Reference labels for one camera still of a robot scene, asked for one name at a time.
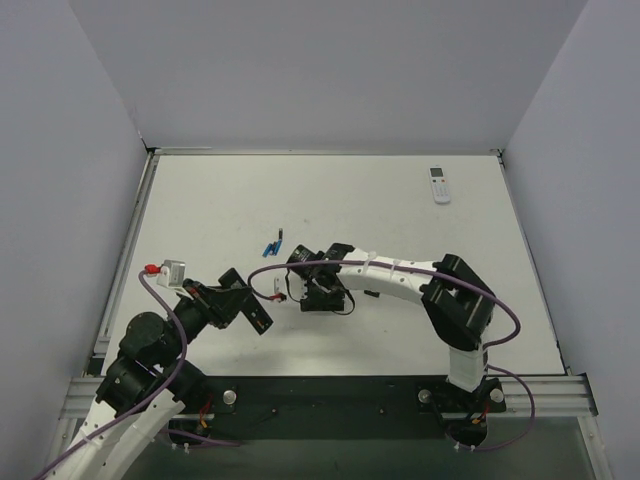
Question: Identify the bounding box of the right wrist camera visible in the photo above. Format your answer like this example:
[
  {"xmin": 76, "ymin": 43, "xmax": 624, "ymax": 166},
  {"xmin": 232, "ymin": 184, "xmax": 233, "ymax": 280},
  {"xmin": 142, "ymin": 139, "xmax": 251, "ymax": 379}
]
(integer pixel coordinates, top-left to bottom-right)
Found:
[{"xmin": 270, "ymin": 277, "xmax": 287, "ymax": 303}]

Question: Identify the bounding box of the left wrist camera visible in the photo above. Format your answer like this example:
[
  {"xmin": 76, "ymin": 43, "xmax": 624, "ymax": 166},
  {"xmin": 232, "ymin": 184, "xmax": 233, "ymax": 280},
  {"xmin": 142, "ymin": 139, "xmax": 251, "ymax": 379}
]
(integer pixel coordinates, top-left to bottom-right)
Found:
[{"xmin": 144, "ymin": 259, "xmax": 186, "ymax": 291}]

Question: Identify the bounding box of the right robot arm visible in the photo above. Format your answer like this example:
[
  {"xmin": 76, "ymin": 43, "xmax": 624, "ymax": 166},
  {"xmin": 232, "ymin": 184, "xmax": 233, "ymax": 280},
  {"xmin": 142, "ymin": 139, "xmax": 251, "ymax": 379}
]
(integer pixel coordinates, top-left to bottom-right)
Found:
[{"xmin": 287, "ymin": 243, "xmax": 493, "ymax": 393}]

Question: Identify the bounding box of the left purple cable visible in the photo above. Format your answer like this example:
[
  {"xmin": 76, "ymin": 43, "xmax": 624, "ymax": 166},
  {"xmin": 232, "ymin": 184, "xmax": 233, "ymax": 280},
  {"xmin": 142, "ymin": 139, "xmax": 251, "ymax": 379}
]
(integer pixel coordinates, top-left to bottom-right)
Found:
[{"xmin": 37, "ymin": 269, "xmax": 241, "ymax": 480}]

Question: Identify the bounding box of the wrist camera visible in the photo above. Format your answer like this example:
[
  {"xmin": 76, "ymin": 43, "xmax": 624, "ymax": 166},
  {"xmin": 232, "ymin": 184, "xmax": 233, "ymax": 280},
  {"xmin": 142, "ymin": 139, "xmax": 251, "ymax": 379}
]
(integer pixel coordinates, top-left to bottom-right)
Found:
[
  {"xmin": 144, "ymin": 259, "xmax": 186, "ymax": 291},
  {"xmin": 270, "ymin": 277, "xmax": 287, "ymax": 303}
]

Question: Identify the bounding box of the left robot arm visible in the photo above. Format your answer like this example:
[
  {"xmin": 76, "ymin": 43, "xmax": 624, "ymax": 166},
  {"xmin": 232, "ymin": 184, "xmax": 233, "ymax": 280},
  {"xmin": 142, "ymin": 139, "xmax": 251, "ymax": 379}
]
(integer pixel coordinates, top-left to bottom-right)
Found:
[{"xmin": 40, "ymin": 261, "xmax": 273, "ymax": 479}]

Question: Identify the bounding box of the black remote control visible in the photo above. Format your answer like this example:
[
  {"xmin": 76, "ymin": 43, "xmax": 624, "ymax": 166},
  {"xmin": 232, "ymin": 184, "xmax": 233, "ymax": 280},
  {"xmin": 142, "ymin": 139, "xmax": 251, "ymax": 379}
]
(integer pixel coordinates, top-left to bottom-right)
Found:
[{"xmin": 242, "ymin": 297, "xmax": 273, "ymax": 335}]

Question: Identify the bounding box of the white remote control far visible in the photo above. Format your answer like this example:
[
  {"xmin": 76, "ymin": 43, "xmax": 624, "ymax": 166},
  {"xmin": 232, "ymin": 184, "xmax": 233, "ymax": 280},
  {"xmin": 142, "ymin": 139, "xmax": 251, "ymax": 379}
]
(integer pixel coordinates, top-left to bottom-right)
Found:
[{"xmin": 429, "ymin": 166, "xmax": 451, "ymax": 205}]

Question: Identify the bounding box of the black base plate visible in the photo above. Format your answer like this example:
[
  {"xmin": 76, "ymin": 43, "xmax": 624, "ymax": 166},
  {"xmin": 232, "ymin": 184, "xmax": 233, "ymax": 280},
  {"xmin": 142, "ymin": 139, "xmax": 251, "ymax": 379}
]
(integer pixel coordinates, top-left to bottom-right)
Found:
[{"xmin": 168, "ymin": 375, "xmax": 504, "ymax": 445}]

